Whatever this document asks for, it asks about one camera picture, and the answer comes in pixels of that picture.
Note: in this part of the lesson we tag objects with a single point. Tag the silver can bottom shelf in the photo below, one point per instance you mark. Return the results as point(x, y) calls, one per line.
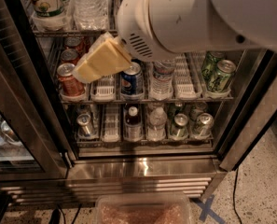
point(85, 124)

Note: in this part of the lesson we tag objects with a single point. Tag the back red soda can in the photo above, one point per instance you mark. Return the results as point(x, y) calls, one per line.
point(75, 42)

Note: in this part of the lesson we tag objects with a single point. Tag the clear water bottle top shelf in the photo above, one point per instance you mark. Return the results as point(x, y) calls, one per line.
point(91, 14)

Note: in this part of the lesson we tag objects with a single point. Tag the water bottle middle shelf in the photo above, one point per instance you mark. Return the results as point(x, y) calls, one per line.
point(162, 79)

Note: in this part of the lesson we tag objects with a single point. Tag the clear plastic bin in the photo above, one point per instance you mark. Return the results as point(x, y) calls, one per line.
point(143, 208)

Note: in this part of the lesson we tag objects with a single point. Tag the green can shelf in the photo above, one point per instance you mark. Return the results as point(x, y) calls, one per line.
point(221, 76)
point(203, 125)
point(178, 128)
point(210, 61)

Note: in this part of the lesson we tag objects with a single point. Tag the left green can bottom shelf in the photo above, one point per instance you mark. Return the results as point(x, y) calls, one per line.
point(178, 128)

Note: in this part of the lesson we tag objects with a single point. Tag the green white soda can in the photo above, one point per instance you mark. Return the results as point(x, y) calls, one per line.
point(48, 8)

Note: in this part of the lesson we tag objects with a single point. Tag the back green can middle shelf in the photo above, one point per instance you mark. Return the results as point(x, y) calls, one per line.
point(210, 61)

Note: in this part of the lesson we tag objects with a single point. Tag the stainless steel fridge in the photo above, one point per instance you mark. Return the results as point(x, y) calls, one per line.
point(109, 164)

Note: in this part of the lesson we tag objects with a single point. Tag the front blue pepsi can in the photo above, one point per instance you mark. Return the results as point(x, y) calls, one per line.
point(132, 80)

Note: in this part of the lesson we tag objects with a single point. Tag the water bottle bottom shelf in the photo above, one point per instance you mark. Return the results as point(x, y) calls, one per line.
point(156, 124)

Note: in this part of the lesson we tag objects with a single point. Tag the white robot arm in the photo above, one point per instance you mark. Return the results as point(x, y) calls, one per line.
point(152, 30)

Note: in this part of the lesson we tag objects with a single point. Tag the front red soda can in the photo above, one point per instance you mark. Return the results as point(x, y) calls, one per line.
point(70, 85)

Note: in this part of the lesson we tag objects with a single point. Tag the blue tape cross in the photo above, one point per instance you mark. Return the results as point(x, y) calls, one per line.
point(206, 210)

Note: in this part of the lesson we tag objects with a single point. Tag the front green can middle shelf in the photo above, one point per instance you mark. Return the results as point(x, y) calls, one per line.
point(221, 76)

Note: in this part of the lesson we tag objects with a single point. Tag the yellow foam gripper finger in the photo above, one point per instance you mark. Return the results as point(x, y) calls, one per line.
point(83, 70)

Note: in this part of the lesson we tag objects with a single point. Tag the dark drink bottle white cap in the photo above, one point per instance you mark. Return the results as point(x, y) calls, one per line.
point(133, 124)

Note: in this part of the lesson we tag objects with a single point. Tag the empty white shelf tray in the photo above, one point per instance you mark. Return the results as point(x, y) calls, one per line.
point(104, 89)

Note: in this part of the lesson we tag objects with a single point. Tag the red soda can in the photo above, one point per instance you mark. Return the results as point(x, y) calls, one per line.
point(75, 42)
point(70, 85)
point(70, 56)

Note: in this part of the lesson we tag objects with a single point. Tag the middle red soda can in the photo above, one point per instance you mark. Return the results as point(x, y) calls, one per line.
point(70, 56)

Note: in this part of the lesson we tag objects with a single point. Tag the right green can bottom shelf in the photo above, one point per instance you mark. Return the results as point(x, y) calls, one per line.
point(203, 125)

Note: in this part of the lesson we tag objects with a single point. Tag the glass fridge door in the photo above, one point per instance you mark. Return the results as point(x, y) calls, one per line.
point(29, 102)

